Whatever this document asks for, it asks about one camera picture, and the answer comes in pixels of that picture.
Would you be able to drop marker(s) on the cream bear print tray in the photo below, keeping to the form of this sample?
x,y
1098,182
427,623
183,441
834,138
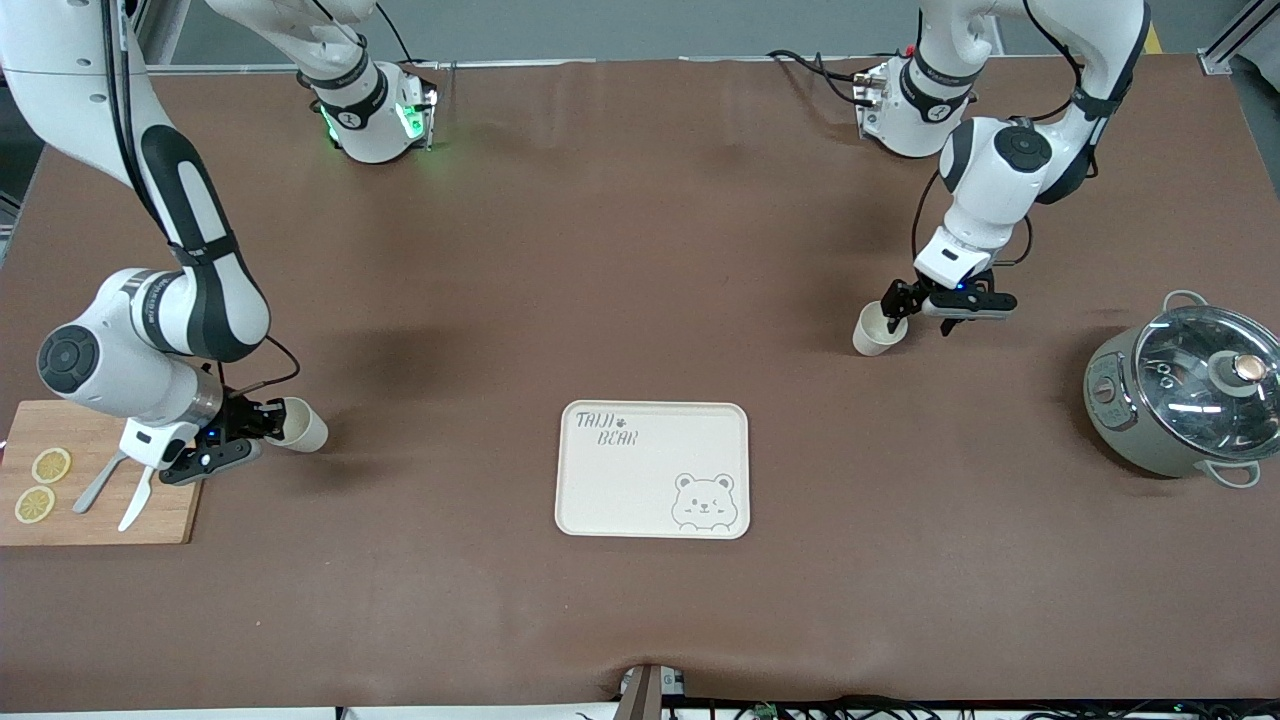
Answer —
x,y
650,480

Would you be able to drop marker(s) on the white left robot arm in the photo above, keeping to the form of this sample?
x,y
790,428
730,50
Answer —
x,y
1000,190

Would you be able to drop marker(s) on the gray-green electric pot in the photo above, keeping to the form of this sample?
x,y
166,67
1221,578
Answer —
x,y
1115,425

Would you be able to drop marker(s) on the glass pot lid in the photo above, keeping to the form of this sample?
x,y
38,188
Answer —
x,y
1190,400

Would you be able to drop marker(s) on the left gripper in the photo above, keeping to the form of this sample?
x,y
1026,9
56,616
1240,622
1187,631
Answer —
x,y
913,293

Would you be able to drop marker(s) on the aluminium frame profile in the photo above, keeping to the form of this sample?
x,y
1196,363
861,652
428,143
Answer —
x,y
160,35
1240,35

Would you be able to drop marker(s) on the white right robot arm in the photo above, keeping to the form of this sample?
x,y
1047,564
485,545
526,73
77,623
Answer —
x,y
120,370

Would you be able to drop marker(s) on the yellow lemon slice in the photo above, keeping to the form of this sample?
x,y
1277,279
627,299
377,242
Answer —
x,y
35,505
51,466

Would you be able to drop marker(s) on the bamboo cutting board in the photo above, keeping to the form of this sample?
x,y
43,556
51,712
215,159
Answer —
x,y
60,430

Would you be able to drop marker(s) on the cream paper cup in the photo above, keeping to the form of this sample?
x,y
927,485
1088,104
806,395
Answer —
x,y
872,340
306,430

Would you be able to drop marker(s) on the white plastic knife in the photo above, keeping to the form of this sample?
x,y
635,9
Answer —
x,y
135,505

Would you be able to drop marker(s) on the gray plastic knife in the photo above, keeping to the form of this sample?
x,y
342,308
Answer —
x,y
95,490

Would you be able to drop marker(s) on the metal table edge bracket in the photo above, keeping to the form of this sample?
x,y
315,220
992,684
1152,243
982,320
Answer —
x,y
650,692

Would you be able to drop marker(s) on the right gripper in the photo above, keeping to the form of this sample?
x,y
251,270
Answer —
x,y
239,413

